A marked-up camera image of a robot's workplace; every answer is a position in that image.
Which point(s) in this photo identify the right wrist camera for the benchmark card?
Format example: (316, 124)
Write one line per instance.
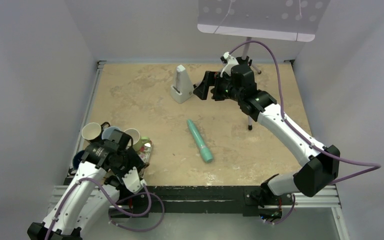
(229, 62)

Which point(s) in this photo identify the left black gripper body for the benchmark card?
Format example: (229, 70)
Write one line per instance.
(127, 160)

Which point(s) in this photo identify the floral tray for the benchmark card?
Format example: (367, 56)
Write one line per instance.
(145, 152)

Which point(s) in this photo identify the light grey footed mug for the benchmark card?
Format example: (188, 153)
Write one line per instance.
(108, 131)

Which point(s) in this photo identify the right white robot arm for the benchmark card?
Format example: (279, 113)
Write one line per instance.
(317, 169)

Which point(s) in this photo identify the dark blue mug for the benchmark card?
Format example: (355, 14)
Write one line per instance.
(76, 160)

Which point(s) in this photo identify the teal cylindrical bottle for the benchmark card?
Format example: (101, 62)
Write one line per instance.
(204, 151)

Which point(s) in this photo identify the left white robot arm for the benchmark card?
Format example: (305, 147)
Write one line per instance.
(108, 168)

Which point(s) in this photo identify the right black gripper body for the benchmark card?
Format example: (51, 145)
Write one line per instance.
(224, 89)

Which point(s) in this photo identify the perforated white panel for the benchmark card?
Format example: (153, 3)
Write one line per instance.
(288, 20)

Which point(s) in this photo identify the green mug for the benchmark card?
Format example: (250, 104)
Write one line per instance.
(139, 141)

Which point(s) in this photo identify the purple tripod stand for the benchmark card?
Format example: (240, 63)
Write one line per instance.
(244, 57)

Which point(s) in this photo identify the aluminium frame rail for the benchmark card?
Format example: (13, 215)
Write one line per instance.
(138, 96)

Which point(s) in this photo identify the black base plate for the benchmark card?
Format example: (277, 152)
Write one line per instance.
(246, 200)

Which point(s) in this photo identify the white metronome-shaped object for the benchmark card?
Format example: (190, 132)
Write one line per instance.
(182, 87)

